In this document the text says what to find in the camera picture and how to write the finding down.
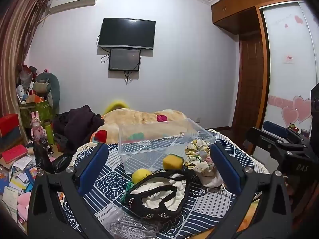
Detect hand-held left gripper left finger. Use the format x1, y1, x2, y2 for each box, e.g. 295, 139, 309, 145
27, 143, 110, 239

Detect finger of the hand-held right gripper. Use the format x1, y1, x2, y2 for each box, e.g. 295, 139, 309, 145
263, 121, 309, 143
244, 127, 308, 161

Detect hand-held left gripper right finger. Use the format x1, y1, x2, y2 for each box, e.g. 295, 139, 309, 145
207, 143, 293, 239

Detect pink heart stickers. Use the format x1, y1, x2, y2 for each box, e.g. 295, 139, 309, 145
282, 95, 312, 127

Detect floral fabric scrunchie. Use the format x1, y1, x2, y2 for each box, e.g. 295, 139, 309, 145
184, 139, 215, 172

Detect green scouring pad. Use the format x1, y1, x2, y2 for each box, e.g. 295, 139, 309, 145
121, 181, 135, 203

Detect yellow round sponge ball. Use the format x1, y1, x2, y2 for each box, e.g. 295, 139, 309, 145
131, 168, 152, 185

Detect pile of dark clothes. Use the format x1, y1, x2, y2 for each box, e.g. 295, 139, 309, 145
52, 105, 105, 155

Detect brown wooden door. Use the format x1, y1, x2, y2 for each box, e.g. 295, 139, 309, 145
234, 6, 272, 155

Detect yellow and green sponge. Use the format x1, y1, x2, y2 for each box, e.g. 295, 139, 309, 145
162, 154, 185, 170

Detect yellow patterned bedding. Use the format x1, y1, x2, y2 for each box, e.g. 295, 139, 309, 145
230, 194, 263, 239

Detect green bottle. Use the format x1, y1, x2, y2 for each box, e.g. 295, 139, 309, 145
44, 121, 55, 145

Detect clear plastic storage box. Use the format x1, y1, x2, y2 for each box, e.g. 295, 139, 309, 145
118, 118, 216, 175

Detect pink rabbit figure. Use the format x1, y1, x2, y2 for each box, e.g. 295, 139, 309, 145
30, 111, 47, 143

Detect yellow plush hat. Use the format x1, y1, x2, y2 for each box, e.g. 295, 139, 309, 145
103, 100, 130, 115

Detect silver glitter mesh cloth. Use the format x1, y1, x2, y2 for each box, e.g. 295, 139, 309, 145
104, 209, 161, 239

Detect white cloth with black lace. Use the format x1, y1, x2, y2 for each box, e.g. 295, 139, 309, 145
122, 169, 198, 221

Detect cream plush blanket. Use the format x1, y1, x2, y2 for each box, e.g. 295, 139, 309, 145
90, 109, 201, 145

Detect pile of papers and books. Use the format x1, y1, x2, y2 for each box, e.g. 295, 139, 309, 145
0, 152, 38, 206

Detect pink plush slippers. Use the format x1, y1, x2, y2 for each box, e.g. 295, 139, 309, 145
16, 192, 32, 221

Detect green storage box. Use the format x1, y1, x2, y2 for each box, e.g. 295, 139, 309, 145
19, 99, 57, 130

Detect red book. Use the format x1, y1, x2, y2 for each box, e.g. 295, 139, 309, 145
1, 144, 29, 164

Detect white sliding wardrobe door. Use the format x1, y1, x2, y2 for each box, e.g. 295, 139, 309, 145
259, 1, 319, 131

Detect grey plush toy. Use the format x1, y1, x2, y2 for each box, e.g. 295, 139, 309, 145
33, 70, 61, 115

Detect red box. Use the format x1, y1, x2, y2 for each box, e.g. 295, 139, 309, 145
0, 114, 20, 137

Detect wooden overhead cabinets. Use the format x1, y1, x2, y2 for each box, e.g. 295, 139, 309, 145
211, 0, 311, 36

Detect brown striped curtain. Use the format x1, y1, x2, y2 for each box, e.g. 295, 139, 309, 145
0, 0, 52, 122

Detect white air conditioner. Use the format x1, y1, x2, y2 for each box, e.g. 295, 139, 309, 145
48, 0, 96, 14

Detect cream drawstring pouch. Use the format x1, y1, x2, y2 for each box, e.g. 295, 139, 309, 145
194, 159, 224, 188

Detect black and white braided cord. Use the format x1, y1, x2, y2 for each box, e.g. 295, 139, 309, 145
189, 187, 213, 198

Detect small black wall monitor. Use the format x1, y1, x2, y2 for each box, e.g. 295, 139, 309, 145
108, 48, 142, 72

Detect black wall television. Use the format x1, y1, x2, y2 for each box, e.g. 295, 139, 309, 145
98, 18, 156, 50

